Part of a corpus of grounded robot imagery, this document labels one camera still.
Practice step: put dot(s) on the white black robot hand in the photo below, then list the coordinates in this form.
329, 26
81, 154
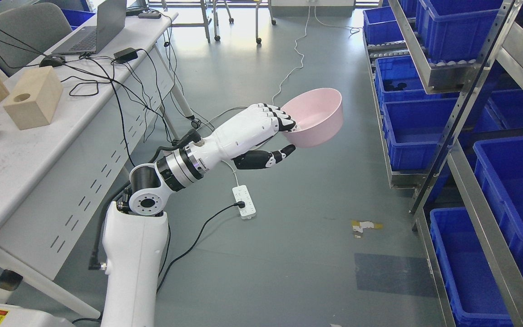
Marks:
235, 139

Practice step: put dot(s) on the black computer mouse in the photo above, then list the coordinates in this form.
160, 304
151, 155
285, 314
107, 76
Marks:
52, 60

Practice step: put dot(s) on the white power strip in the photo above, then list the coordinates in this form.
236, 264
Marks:
242, 194

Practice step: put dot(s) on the black power adapter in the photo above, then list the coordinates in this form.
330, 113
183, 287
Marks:
125, 55

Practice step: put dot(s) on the white desk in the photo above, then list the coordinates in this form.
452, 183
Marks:
53, 178

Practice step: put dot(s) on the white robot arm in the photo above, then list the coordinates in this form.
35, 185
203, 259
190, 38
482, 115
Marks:
134, 242

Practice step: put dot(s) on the wooden block with hole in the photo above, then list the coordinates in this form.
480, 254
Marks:
34, 99

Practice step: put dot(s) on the pink ikea bowl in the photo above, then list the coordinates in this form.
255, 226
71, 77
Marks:
318, 114

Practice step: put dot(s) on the grey laptop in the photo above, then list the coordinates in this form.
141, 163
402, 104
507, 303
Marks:
110, 20

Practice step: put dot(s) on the steel shelf rack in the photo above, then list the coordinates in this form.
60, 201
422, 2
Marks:
449, 103

